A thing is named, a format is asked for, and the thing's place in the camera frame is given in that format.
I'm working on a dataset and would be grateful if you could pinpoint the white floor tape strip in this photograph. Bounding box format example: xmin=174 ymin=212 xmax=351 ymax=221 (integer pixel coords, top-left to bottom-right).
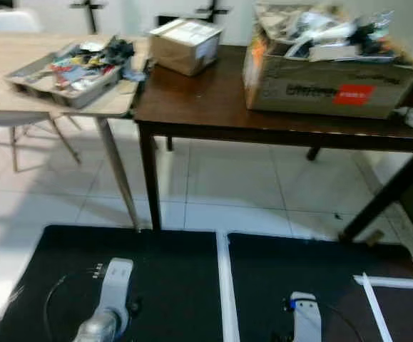
xmin=353 ymin=273 xmax=413 ymax=342
xmin=215 ymin=231 xmax=234 ymax=342

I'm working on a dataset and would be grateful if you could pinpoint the large cardboard box red label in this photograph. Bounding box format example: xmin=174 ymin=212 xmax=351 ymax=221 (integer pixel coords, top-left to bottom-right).
xmin=243 ymin=4 xmax=413 ymax=120

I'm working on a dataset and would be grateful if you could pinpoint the black floor mat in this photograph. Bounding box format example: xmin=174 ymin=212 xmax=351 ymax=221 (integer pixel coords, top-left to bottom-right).
xmin=228 ymin=232 xmax=413 ymax=342
xmin=0 ymin=225 xmax=225 ymax=342

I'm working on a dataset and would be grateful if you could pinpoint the dark brown wooden table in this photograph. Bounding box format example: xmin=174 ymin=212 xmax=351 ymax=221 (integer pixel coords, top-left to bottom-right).
xmin=133 ymin=44 xmax=413 ymax=244

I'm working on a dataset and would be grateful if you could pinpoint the small closed cardboard box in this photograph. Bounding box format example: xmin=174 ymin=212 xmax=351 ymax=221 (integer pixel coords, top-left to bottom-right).
xmin=149 ymin=19 xmax=223 ymax=77

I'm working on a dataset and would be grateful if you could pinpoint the grey tray of clutter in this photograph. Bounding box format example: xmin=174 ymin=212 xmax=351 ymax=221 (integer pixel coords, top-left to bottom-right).
xmin=5 ymin=39 xmax=137 ymax=110

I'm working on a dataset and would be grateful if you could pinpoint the light wooden table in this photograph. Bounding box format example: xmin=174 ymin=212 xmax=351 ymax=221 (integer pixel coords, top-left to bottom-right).
xmin=0 ymin=33 xmax=150 ymax=230

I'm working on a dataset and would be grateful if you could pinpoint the white plastic chair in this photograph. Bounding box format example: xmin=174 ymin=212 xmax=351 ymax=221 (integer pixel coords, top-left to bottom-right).
xmin=0 ymin=9 xmax=82 ymax=173

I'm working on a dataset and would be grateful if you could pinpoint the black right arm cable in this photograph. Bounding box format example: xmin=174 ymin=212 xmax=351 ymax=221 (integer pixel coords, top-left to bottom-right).
xmin=320 ymin=303 xmax=365 ymax=342

